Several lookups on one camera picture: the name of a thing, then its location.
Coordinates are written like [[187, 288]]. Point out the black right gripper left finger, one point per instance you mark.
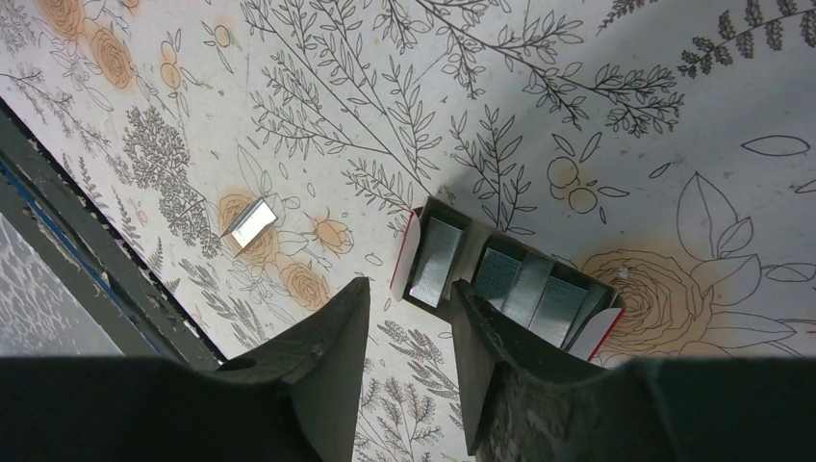
[[293, 398]]

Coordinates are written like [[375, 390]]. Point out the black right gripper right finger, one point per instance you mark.
[[523, 399]]

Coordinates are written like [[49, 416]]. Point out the red staple box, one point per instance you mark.
[[564, 306]]

